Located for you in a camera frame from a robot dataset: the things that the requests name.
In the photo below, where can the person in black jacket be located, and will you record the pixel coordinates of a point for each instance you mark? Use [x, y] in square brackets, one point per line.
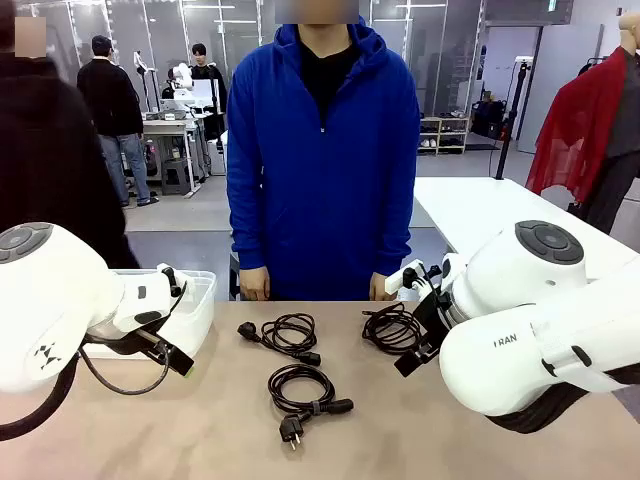
[45, 150]

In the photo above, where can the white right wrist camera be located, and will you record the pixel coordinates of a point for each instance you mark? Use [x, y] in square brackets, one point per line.
[397, 280]

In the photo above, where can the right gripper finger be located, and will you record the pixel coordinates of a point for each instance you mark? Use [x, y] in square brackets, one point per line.
[427, 352]
[410, 364]

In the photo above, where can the black bag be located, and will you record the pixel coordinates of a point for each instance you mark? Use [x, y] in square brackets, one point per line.
[487, 120]

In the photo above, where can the person with black cap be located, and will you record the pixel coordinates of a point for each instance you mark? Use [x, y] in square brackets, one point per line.
[112, 100]

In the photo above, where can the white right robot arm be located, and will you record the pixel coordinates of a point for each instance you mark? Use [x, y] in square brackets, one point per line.
[525, 350]

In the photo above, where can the clear plastic storage bin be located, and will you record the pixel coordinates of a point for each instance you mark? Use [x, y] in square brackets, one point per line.
[200, 310]

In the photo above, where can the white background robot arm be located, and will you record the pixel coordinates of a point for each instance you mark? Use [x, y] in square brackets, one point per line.
[181, 77]

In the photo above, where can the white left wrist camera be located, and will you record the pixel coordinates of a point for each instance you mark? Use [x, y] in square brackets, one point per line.
[145, 302]

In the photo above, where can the person's right hand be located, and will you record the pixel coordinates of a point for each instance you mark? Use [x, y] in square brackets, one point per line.
[254, 285]

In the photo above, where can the person in blue hoodie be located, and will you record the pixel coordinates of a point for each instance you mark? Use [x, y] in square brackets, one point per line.
[320, 200]

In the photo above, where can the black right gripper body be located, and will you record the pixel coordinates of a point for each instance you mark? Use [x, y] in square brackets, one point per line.
[432, 322]

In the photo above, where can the wooden shoe rack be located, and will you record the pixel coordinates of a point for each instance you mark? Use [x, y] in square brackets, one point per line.
[445, 135]

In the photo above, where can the grey plastic stool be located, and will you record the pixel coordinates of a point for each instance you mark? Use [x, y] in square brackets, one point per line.
[176, 175]

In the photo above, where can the grey workshop desk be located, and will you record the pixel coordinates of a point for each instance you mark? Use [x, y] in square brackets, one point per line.
[165, 127]

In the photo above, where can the person's right forearm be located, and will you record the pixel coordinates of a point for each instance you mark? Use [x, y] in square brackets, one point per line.
[245, 220]

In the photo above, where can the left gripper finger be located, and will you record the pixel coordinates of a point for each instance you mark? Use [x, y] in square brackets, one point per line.
[159, 343]
[175, 362]

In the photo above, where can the black-haired person in black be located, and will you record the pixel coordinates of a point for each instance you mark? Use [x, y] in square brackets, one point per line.
[205, 75]

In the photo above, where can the dark green stool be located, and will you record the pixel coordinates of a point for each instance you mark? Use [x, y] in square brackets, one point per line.
[234, 280]

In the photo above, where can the person's left hand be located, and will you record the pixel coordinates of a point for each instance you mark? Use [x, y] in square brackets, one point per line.
[381, 287]

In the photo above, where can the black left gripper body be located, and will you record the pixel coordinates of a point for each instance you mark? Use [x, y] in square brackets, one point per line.
[120, 340]

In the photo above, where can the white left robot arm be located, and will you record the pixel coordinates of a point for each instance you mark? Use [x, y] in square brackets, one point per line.
[50, 300]

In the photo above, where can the mannequin in grey clothes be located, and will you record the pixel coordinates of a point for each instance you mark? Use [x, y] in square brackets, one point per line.
[620, 140]

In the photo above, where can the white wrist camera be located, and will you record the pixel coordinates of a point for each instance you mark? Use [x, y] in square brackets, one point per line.
[145, 302]
[397, 280]

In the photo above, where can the person's left forearm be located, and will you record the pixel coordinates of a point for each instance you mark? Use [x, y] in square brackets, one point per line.
[395, 225]

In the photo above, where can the white table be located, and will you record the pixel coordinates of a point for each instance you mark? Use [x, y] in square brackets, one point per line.
[475, 210]

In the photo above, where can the red shawl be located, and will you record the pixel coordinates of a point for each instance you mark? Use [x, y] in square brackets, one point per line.
[575, 130]

